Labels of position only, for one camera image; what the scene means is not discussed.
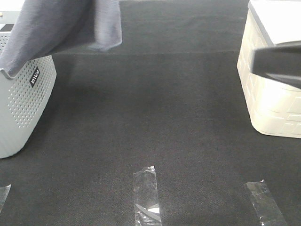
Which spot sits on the grey terry towel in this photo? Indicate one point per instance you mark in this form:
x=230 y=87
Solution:
x=44 y=27

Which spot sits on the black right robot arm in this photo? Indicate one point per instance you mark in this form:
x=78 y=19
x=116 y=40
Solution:
x=280 y=63

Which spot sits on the black table mat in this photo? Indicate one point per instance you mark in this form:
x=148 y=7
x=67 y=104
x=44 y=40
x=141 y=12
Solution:
x=170 y=97

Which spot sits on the centre clear tape strip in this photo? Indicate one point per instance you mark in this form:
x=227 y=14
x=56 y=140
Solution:
x=146 y=204

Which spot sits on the clear tape strip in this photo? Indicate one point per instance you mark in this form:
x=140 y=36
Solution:
x=146 y=204
x=4 y=191
x=264 y=205

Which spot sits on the cream white storage basket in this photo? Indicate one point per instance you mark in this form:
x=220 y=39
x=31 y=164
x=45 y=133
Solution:
x=274 y=108

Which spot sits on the grey perforated laundry basket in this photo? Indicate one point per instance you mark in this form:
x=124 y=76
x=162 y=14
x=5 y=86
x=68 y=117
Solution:
x=23 y=96

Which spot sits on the right clear tape strip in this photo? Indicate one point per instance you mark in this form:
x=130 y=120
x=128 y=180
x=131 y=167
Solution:
x=264 y=205

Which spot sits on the left clear tape strip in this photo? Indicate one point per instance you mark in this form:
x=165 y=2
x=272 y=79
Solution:
x=4 y=191

